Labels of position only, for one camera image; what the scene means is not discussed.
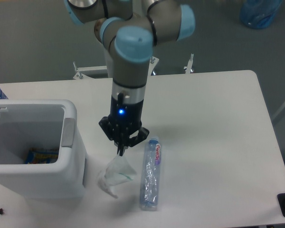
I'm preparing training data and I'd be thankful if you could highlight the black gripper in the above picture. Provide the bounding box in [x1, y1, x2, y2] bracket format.
[99, 97, 149, 156]

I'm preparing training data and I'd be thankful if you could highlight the blue plastic bag on floor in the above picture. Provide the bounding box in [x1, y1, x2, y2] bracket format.
[239, 0, 283, 29]

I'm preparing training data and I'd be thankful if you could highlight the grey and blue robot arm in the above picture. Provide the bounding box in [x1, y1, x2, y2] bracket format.
[65, 0, 196, 155]

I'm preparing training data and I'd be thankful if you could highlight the colourful snack wrapper in bin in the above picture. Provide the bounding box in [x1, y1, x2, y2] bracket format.
[24, 148, 59, 164]

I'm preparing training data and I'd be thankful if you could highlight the white plastic trash can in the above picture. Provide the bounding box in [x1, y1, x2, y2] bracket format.
[0, 99, 86, 199]

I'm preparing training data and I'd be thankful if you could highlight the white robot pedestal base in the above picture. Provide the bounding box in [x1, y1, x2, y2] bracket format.
[72, 19, 195, 80]

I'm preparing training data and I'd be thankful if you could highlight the crushed clear plastic bottle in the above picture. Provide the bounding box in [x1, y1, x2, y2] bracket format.
[139, 136, 162, 211]

